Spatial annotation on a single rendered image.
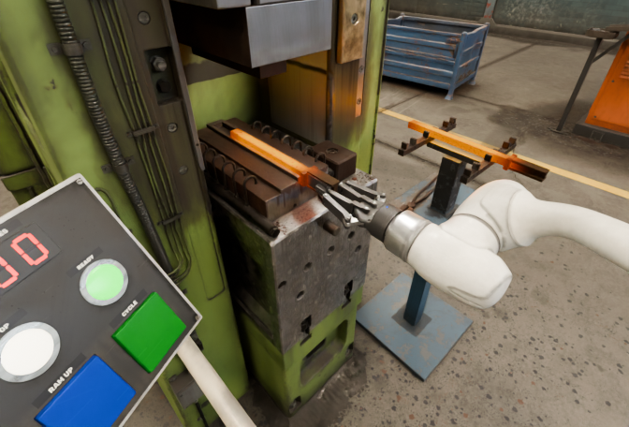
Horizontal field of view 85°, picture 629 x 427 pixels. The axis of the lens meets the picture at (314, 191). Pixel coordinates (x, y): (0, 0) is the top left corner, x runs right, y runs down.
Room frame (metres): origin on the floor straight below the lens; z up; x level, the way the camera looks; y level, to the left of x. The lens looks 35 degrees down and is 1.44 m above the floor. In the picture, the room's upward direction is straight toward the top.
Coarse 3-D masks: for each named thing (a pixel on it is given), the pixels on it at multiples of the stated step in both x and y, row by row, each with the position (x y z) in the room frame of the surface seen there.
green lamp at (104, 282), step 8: (104, 264) 0.31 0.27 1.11; (96, 272) 0.30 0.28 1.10; (104, 272) 0.30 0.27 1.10; (112, 272) 0.31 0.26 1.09; (120, 272) 0.31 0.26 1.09; (88, 280) 0.29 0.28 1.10; (96, 280) 0.29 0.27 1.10; (104, 280) 0.29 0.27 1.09; (112, 280) 0.30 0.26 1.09; (120, 280) 0.31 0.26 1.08; (88, 288) 0.28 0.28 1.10; (96, 288) 0.28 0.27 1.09; (104, 288) 0.29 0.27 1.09; (112, 288) 0.29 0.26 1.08; (120, 288) 0.30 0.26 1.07; (96, 296) 0.28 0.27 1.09; (104, 296) 0.28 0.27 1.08; (112, 296) 0.29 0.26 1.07
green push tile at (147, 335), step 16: (144, 304) 0.30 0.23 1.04; (160, 304) 0.31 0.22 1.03; (128, 320) 0.27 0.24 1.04; (144, 320) 0.28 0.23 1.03; (160, 320) 0.29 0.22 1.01; (176, 320) 0.30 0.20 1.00; (112, 336) 0.25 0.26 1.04; (128, 336) 0.26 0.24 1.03; (144, 336) 0.27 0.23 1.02; (160, 336) 0.28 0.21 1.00; (176, 336) 0.29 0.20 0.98; (128, 352) 0.24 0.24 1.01; (144, 352) 0.25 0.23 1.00; (160, 352) 0.26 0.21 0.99; (144, 368) 0.24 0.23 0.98
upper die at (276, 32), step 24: (312, 0) 0.71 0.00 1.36; (192, 24) 0.75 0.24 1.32; (216, 24) 0.68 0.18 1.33; (240, 24) 0.63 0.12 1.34; (264, 24) 0.64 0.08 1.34; (288, 24) 0.67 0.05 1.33; (312, 24) 0.71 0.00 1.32; (216, 48) 0.69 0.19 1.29; (240, 48) 0.63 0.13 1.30; (264, 48) 0.63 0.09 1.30; (288, 48) 0.67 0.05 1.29; (312, 48) 0.71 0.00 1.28
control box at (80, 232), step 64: (64, 192) 0.35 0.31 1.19; (0, 256) 0.26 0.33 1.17; (64, 256) 0.29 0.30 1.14; (128, 256) 0.34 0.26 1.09; (0, 320) 0.21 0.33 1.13; (64, 320) 0.24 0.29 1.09; (192, 320) 0.32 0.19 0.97; (0, 384) 0.17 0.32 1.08; (64, 384) 0.19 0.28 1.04; (128, 384) 0.22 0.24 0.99
